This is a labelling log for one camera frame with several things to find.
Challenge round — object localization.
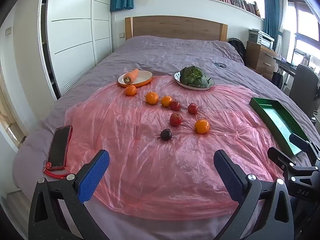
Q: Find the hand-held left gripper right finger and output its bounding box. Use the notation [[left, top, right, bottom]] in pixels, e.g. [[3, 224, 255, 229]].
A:
[[213, 149, 295, 240]]

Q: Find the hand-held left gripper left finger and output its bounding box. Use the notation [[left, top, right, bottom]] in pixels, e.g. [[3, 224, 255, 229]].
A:
[[28, 149, 110, 240]]

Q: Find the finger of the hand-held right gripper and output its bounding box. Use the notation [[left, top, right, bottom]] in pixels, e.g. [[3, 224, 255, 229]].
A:
[[267, 146, 317, 178], [289, 133, 320, 160]]

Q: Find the green rectangular tray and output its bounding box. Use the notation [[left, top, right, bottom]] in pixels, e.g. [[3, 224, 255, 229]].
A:
[[249, 97, 310, 159]]

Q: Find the dark purple plum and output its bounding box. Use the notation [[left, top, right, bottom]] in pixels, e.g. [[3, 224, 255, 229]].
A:
[[160, 128, 173, 141]]

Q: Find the large red apple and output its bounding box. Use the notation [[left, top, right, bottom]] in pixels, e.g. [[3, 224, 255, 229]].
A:
[[170, 113, 183, 127]]

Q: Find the smartphone in red case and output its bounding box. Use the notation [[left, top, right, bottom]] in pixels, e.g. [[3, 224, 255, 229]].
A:
[[46, 125, 73, 171]]

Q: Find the pink plastic sheet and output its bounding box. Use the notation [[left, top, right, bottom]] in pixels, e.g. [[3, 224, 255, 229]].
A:
[[64, 74, 284, 221]]

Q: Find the grey chair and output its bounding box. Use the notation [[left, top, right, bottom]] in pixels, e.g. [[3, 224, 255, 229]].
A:
[[289, 64, 320, 115]]

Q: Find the desk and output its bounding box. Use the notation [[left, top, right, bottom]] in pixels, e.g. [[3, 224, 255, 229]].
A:
[[274, 55, 298, 90]]

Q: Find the wooden dresser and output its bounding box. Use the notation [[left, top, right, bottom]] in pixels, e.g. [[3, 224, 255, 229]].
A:
[[246, 41, 279, 80]]

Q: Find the white enamel plate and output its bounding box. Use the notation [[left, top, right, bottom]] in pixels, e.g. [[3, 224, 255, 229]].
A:
[[174, 71, 215, 91]]

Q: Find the green leafy vegetable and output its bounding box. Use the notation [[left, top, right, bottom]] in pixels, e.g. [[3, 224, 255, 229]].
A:
[[179, 66, 212, 88]]

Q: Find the carrot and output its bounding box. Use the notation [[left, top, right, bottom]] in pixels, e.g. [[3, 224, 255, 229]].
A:
[[123, 68, 139, 85]]

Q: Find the grey printer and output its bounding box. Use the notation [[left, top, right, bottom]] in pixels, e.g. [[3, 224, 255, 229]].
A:
[[248, 29, 275, 49]]

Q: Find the black backpack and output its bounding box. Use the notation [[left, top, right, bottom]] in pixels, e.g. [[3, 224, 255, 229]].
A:
[[228, 38, 247, 64]]

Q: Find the orange oval dish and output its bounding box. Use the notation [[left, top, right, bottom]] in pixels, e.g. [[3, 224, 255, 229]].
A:
[[117, 70, 153, 88]]

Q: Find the window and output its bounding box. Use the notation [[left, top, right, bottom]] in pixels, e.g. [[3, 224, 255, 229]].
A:
[[287, 0, 320, 68]]

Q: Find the white wardrobe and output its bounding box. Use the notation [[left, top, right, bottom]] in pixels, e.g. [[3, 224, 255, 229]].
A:
[[37, 0, 113, 100]]

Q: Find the wooden headboard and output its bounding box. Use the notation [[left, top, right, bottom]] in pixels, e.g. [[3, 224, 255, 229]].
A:
[[125, 16, 228, 42]]

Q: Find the red phone strap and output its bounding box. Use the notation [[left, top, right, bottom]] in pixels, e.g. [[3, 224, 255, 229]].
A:
[[43, 162, 75, 180]]

